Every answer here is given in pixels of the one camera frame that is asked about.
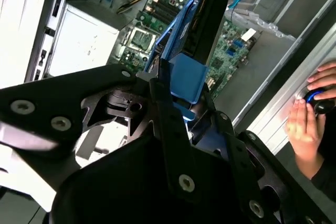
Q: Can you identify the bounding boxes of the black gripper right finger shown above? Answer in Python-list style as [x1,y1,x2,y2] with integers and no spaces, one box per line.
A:
[202,92,333,224]

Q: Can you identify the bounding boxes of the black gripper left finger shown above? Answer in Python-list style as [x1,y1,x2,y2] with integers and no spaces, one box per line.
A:
[0,60,201,198]

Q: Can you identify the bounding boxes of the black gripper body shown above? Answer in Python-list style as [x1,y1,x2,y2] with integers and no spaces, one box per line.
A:
[48,134,263,224]

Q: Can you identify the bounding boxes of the hard disk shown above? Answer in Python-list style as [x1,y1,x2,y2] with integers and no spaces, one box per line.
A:
[143,0,244,151]

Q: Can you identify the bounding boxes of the person's left hand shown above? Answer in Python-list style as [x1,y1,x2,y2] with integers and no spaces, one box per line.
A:
[285,99,326,180]

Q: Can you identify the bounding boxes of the person's right hand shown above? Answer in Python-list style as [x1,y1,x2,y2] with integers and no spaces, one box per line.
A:
[307,62,336,101]

